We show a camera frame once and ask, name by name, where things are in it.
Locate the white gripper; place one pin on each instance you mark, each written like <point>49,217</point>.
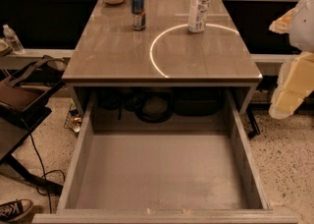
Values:
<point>304,27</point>

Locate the redbull can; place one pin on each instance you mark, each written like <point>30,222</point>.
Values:
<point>138,14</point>

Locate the open grey top drawer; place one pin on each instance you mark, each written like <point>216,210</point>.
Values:
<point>184,171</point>

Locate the clear plastic water bottle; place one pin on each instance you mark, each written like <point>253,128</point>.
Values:
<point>197,16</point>

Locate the small water bottle on shelf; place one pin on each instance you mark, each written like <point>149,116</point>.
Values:
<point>13,40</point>

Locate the black side table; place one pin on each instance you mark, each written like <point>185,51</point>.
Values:
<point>12,136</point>

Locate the black sneaker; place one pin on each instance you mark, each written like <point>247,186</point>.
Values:
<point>15,210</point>

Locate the wire basket on floor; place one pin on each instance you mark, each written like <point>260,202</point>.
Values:
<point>73,120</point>

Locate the brown bag with straps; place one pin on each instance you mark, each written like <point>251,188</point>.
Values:
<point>24,93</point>

